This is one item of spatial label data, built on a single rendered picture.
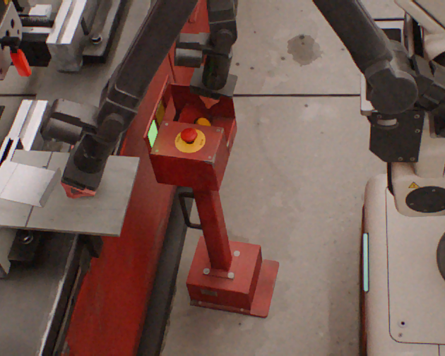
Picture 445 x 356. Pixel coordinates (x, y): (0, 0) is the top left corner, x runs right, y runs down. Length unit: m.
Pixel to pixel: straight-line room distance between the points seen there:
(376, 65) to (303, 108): 1.67
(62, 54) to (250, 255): 0.90
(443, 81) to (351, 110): 1.60
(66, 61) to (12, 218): 0.51
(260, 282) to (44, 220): 1.12
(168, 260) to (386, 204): 0.72
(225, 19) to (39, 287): 0.67
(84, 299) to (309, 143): 1.33
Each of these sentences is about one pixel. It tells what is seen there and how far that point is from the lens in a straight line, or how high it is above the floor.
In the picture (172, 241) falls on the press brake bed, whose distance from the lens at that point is 2.56.
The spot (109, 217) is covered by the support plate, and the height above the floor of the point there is 1.00.
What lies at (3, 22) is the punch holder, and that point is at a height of 1.25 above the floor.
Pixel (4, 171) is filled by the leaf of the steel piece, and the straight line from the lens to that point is 1.61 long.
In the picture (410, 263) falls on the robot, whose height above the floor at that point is 0.28.
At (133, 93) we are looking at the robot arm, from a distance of 1.28.
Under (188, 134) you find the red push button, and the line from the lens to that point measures 1.82.
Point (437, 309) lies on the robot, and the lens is 2.16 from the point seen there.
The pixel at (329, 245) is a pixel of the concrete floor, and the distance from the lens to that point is 2.56.
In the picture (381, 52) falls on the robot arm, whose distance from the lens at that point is 1.25.
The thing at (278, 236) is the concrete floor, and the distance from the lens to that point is 2.58.
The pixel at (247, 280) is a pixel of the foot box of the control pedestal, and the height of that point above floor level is 0.12.
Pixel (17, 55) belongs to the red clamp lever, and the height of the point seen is 1.21.
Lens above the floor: 2.19
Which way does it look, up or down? 53 degrees down
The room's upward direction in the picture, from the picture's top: 11 degrees counter-clockwise
